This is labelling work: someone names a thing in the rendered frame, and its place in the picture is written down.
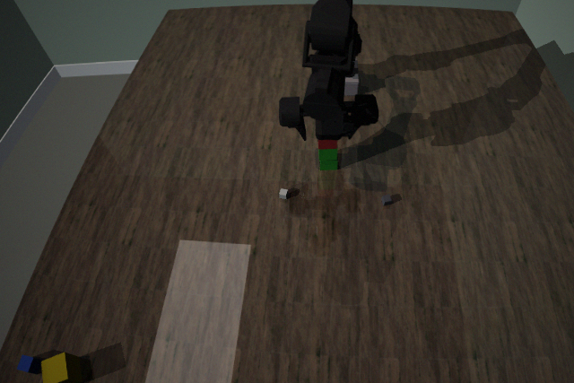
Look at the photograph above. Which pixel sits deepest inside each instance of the yellow block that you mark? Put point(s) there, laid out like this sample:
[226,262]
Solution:
[63,368]

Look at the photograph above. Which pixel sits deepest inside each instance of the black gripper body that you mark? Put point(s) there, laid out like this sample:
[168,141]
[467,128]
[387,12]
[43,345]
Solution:
[365,108]

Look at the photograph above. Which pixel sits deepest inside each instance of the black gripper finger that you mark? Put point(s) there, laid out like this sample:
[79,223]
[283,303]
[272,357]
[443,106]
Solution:
[356,126]
[301,128]

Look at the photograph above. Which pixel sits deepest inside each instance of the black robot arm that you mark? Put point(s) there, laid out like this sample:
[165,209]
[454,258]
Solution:
[333,33]

